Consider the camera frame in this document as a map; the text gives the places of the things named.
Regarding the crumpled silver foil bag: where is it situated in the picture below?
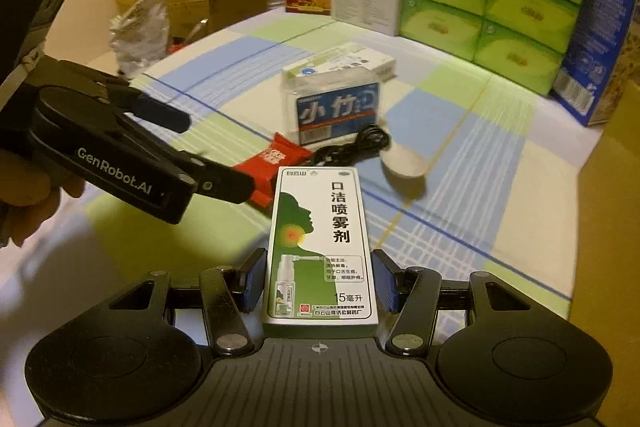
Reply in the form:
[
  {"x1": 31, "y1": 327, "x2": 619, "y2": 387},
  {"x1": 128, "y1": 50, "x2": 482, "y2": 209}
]
[{"x1": 109, "y1": 0, "x2": 172, "y2": 75}]

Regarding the small brown cardboard carton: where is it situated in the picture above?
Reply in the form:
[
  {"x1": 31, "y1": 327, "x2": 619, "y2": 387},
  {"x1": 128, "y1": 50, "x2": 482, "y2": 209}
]
[{"x1": 161, "y1": 0, "x2": 212, "y2": 44}]

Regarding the green white spray medicine box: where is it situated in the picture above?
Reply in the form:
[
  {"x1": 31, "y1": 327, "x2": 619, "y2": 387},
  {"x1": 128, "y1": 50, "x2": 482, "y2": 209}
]
[{"x1": 262, "y1": 165, "x2": 379, "y2": 339}]

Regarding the black cable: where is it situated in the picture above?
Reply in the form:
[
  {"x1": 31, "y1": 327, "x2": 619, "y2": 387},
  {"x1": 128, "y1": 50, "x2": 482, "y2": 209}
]
[{"x1": 311, "y1": 123, "x2": 394, "y2": 168}]

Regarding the blue milk carton box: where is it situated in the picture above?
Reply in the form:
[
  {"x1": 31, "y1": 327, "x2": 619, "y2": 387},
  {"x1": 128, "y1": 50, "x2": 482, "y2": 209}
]
[{"x1": 549, "y1": 0, "x2": 640, "y2": 128}]

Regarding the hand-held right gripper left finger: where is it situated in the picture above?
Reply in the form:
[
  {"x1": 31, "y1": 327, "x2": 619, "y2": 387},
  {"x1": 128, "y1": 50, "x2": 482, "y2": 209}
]
[{"x1": 100, "y1": 248, "x2": 267, "y2": 356}]

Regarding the red candy wrapper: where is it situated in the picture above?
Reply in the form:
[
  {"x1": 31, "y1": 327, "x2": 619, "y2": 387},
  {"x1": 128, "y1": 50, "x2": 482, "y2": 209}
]
[{"x1": 234, "y1": 132, "x2": 314, "y2": 208}]

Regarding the white plastic spoon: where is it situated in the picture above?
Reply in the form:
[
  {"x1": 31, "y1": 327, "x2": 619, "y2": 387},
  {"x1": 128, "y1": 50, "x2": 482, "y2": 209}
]
[{"x1": 379, "y1": 141, "x2": 432, "y2": 182}]

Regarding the person's left hand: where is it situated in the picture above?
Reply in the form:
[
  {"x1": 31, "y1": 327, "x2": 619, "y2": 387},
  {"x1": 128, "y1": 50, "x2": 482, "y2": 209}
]
[{"x1": 0, "y1": 174, "x2": 87, "y2": 249}]

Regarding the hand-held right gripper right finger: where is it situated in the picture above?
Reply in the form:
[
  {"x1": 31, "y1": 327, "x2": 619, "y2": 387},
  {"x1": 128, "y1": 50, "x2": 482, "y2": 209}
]
[{"x1": 372, "y1": 249, "x2": 540, "y2": 356}]

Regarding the blue label tissue packet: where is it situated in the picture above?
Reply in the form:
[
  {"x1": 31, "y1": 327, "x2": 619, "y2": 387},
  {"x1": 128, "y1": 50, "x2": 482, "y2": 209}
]
[{"x1": 281, "y1": 71, "x2": 384, "y2": 146}]

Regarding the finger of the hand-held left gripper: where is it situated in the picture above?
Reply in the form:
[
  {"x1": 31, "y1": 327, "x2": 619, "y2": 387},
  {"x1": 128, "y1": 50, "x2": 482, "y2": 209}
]
[
  {"x1": 165, "y1": 148, "x2": 257, "y2": 204},
  {"x1": 106, "y1": 79, "x2": 192, "y2": 134}
]

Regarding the desktop with checked tablecloth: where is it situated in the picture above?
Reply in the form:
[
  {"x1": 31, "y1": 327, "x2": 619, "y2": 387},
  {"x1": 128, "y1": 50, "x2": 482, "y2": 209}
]
[{"x1": 0, "y1": 9, "x2": 607, "y2": 345}]

